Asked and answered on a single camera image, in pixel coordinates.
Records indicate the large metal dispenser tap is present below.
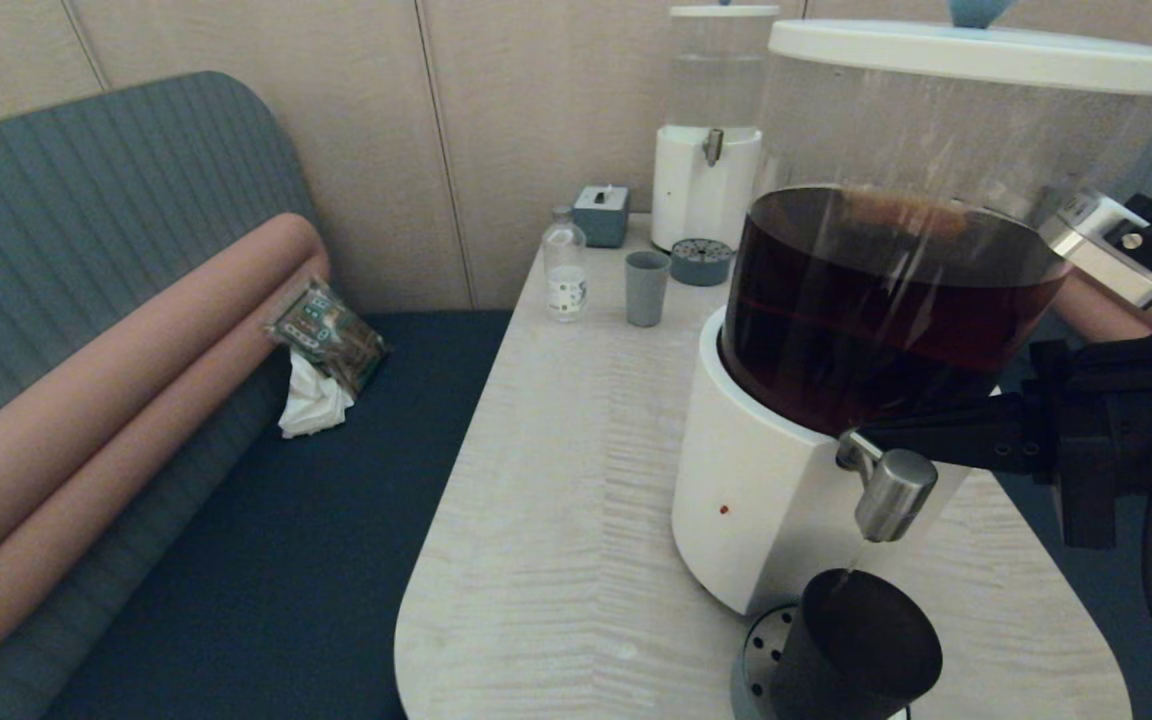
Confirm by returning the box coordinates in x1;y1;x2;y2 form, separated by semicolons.
836;430;939;544

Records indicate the black cup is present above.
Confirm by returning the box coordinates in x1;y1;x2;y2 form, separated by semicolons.
771;568;944;720

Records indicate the grey cup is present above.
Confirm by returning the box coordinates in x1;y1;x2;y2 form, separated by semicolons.
624;250;671;328

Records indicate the pink bolster cushion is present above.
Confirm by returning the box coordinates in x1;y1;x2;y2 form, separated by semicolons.
1054;272;1152;344
0;255;332;673
0;213;327;601

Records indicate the large tea dispenser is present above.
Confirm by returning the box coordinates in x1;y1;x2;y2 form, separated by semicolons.
671;48;1152;617

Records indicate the large round perforated drip tray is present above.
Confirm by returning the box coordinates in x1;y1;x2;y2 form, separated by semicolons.
733;600;909;720

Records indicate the small round drip tray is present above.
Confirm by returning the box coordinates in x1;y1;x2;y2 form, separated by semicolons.
670;238;734;288

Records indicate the small water dispenser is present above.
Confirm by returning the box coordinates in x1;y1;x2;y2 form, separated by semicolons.
651;16;777;254

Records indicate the large white lid blue knob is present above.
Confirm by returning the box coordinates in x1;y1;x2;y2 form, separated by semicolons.
768;0;1152;97

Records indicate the blue-grey tissue box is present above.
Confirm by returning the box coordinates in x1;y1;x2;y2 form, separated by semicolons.
573;185;631;249

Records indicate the clear plastic bottle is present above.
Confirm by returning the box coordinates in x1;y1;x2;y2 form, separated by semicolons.
543;206;589;323

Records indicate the small white dispenser lid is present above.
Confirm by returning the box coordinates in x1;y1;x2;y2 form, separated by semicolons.
668;0;780;20

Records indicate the green snack packet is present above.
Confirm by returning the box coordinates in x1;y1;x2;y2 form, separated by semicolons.
264;277;389;396

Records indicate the white crumpled tissue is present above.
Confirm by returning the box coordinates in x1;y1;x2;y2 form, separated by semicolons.
279;349;357;440

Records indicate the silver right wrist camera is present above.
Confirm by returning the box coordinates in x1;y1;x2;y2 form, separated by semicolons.
1039;190;1152;311

